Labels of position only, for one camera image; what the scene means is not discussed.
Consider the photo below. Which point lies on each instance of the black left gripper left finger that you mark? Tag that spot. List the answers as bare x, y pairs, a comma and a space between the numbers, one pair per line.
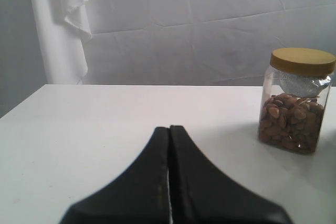
139, 195

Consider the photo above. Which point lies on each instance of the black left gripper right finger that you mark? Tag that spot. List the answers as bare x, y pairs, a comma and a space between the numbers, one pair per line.
201, 193

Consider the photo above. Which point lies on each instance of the almond jar with yellow lid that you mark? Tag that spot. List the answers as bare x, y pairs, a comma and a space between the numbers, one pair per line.
295, 92

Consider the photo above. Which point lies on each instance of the white backdrop cloth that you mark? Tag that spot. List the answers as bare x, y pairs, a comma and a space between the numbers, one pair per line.
175, 42

